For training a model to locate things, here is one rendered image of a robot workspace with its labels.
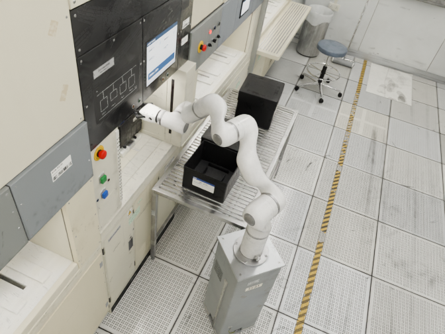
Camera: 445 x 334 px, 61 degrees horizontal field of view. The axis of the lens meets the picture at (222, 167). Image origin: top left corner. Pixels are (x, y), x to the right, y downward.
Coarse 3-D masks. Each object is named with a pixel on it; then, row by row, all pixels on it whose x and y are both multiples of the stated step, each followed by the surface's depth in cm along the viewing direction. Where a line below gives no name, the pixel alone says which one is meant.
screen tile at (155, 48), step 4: (156, 44) 166; (148, 48) 160; (152, 48) 164; (156, 48) 167; (160, 48) 171; (148, 52) 162; (152, 52) 165; (160, 52) 172; (148, 56) 163; (156, 56) 170; (160, 56) 174; (148, 60) 164; (152, 60) 168; (156, 60) 172; (160, 60) 175; (148, 64) 166; (152, 64) 169; (148, 68) 167
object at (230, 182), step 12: (204, 144) 237; (216, 144) 233; (192, 156) 224; (204, 156) 243; (216, 156) 239; (228, 156) 235; (192, 168) 234; (204, 168) 240; (216, 168) 241; (228, 168) 241; (192, 180) 220; (204, 180) 216; (216, 180) 212; (228, 180) 212; (204, 192) 222; (216, 192) 218; (228, 192) 226
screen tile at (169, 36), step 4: (172, 32) 177; (164, 36) 170; (168, 36) 174; (172, 36) 178; (164, 40) 172; (168, 40) 176; (172, 40) 180; (164, 44) 173; (172, 44) 181; (168, 48) 179; (172, 48) 183; (164, 52) 176; (168, 52) 180; (164, 56) 178
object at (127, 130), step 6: (138, 108) 220; (132, 114) 212; (126, 120) 208; (132, 120) 215; (138, 120) 222; (120, 126) 204; (126, 126) 212; (132, 126) 218; (138, 126) 226; (120, 132) 208; (126, 132) 215; (132, 132) 222; (120, 138) 211; (126, 138) 218; (120, 144) 215
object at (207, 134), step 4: (224, 120) 264; (228, 120) 264; (208, 128) 255; (208, 132) 252; (204, 136) 248; (208, 136) 249; (208, 140) 247; (212, 140) 246; (232, 144) 246; (236, 144) 247; (228, 148) 244; (232, 148) 243; (236, 148) 244
